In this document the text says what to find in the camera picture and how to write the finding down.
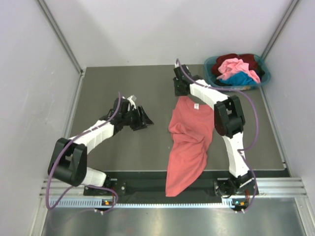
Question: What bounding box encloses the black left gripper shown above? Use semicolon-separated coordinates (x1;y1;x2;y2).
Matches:
122;105;154;131

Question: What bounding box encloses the coral red t shirt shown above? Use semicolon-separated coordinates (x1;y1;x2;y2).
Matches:
165;96;214;197

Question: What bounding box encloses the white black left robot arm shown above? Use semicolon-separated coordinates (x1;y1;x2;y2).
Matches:
48;95;154;195

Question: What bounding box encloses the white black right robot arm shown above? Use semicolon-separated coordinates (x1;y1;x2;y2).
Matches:
173;62;254;198

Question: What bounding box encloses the light pink t shirt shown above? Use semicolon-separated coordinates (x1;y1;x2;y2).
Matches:
217;59;260;84

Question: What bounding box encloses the blue t shirt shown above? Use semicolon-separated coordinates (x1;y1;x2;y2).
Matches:
219;72;256;86

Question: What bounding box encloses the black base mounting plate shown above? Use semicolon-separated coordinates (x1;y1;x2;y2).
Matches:
83;172;256;205

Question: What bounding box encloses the dark red t shirt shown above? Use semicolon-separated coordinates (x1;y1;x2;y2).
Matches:
211;53;258;76

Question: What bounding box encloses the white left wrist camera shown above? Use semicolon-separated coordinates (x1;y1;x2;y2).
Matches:
123;95;137;112

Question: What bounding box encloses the left aluminium corner post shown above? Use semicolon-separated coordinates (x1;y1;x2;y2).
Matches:
35;0;84;75

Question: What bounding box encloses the aluminium corner post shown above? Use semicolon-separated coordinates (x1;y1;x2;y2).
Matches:
35;0;84;75
261;0;301;60

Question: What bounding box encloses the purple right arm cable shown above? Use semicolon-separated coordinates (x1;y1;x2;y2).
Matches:
175;58;260;214

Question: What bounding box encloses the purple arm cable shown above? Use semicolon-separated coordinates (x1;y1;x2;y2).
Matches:
175;58;260;214
46;91;123;217

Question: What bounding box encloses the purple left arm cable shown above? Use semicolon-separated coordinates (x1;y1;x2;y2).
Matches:
46;91;123;217

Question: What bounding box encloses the white slotted cable duct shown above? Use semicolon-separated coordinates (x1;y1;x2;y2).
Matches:
49;198;249;209

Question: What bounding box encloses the right aluminium corner post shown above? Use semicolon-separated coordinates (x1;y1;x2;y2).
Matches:
261;0;301;60

